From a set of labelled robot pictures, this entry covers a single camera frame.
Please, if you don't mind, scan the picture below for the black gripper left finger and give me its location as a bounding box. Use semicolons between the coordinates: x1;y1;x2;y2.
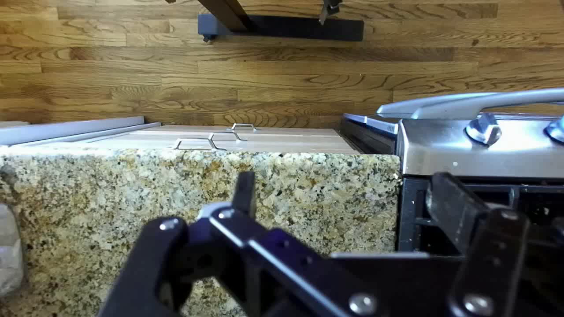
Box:
99;171;378;317

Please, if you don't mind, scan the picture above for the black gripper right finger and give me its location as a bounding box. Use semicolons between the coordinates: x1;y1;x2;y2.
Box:
425;173;564;317

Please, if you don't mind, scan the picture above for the black gas stove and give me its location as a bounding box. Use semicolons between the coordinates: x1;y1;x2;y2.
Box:
341;86;564;257

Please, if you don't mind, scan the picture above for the silver stove knob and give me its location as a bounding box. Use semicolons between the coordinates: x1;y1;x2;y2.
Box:
464;111;505;148
543;114;564;146

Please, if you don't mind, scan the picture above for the white appliance front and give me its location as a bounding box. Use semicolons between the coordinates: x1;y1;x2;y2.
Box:
0;114;163;148

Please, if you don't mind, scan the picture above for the light wooden base cabinet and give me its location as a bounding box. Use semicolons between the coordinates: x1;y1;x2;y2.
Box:
11;121;362;157

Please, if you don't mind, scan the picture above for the steel base cabinet handle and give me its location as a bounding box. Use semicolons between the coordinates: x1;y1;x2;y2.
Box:
226;121;260;144
173;132;228;153

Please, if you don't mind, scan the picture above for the black metal stand frame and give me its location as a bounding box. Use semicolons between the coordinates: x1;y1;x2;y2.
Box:
196;0;367;44

